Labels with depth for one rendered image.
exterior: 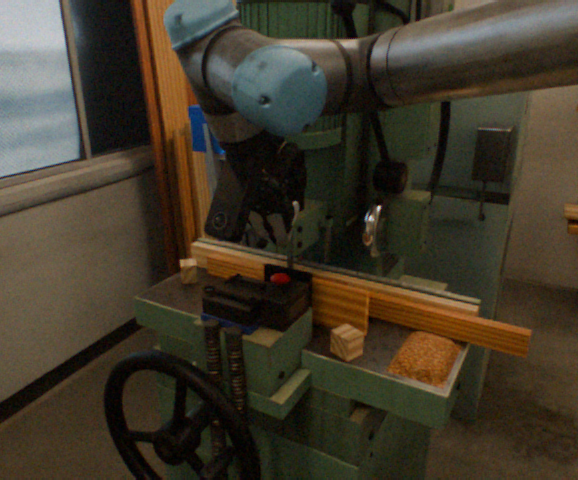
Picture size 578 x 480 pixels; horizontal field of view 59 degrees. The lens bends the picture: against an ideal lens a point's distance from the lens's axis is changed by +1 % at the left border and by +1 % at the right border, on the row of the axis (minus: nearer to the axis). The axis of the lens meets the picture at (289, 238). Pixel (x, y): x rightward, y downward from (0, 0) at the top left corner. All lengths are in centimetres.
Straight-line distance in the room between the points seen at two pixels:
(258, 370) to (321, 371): 12
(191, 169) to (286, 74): 188
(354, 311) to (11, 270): 152
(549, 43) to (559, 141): 278
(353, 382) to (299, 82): 50
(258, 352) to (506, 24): 52
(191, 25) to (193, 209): 187
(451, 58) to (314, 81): 11
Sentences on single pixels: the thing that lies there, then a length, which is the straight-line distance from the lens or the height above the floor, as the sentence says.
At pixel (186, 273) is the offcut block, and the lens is 105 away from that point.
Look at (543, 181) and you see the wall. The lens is 323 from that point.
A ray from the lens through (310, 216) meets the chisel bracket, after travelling 93.
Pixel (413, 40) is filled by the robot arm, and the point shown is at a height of 136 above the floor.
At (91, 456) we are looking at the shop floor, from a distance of 207.
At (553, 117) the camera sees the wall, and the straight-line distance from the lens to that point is 317.
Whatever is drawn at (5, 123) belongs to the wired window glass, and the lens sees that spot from 213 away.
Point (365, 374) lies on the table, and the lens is 80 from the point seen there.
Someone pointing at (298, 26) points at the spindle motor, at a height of 138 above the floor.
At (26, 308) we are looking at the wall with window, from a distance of 220.
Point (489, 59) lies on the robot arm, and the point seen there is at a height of 135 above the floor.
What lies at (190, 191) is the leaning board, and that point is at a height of 73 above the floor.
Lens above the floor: 136
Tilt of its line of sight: 21 degrees down
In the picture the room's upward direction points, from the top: straight up
